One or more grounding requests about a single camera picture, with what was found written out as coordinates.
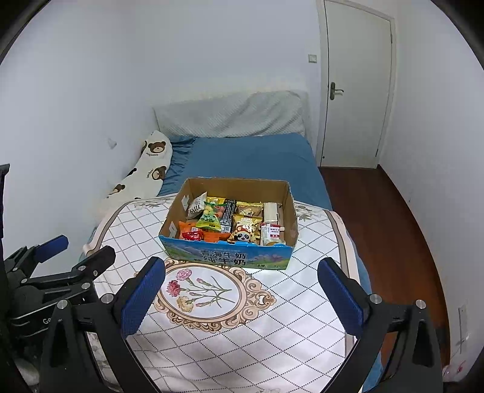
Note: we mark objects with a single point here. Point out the black furniture edge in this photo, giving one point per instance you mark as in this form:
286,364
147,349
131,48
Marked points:
3,204

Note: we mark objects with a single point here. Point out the green snack packet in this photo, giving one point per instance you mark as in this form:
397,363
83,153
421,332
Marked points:
210,221

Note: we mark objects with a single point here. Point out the orange snack packet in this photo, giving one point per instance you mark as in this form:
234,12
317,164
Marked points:
187,228

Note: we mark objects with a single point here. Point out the red snack packet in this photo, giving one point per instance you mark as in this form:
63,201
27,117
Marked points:
193,236

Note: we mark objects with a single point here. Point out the white diamond pattern quilt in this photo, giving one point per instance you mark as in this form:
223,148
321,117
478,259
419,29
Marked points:
264,340

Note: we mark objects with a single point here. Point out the white snack packet dark letters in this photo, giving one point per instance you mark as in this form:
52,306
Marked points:
196,208

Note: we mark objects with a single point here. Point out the yellow and black snack packet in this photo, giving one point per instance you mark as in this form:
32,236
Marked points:
229,215

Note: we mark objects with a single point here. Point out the panda print snack packet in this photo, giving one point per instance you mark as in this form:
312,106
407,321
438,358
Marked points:
244,230

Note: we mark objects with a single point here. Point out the white packet red label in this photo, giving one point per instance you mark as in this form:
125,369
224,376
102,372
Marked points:
272,234

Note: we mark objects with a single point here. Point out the brown cardboard box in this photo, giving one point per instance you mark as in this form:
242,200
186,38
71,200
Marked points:
227,259

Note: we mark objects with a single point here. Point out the bear print pillow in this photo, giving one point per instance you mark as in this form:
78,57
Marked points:
151,166

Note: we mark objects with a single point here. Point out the blue bed sheet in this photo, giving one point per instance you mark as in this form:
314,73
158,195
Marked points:
245,158

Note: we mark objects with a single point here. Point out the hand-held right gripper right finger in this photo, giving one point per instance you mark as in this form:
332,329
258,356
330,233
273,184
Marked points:
340,294

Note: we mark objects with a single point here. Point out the white wall socket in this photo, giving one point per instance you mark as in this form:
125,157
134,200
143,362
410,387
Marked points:
463,313

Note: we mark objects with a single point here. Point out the white textured pillow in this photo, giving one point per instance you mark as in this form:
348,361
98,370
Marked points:
234,113

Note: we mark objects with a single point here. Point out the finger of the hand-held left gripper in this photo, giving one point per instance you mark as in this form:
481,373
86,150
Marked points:
96,260
53,244

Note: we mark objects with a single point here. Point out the white silver biscuit packet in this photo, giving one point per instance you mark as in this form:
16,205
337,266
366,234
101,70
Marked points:
271,212

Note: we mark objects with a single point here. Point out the white door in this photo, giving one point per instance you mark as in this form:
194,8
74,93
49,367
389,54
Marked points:
355,56

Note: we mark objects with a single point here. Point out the small white wall plate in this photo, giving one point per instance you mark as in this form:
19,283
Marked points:
112,143

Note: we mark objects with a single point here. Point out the gold brown snack packet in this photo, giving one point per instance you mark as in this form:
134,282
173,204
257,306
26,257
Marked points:
249,209

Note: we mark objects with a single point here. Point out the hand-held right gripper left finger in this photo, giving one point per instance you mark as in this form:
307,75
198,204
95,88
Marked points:
141,294

